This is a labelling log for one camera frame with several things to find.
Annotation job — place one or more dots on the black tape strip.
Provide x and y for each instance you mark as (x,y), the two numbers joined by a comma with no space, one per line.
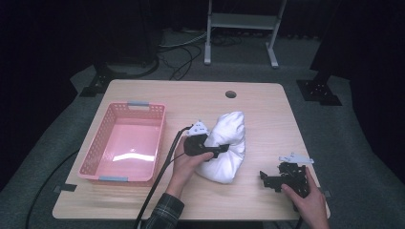
(324,193)
(65,188)

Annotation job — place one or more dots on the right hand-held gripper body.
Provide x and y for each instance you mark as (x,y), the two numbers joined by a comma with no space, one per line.
(291,178)

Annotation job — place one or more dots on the pink plastic basket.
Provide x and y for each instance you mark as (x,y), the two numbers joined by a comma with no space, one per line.
(133,140)

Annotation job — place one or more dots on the person's left hand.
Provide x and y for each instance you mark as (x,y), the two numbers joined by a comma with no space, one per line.
(184,168)

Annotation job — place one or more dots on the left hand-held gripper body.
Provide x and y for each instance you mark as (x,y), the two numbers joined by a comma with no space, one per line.
(195,144)

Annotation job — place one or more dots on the person's right hand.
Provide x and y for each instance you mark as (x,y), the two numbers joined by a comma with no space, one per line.
(310,208)

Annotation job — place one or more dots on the white cloth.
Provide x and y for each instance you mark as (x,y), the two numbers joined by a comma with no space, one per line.
(229,136)

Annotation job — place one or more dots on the black stand base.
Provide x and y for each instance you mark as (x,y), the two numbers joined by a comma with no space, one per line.
(103,79)
(318,90)

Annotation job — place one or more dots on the dark cabinet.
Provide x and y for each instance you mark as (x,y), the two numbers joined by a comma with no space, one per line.
(127,31)

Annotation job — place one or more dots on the white metal stand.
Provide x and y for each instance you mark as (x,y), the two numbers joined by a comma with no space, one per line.
(242,20)

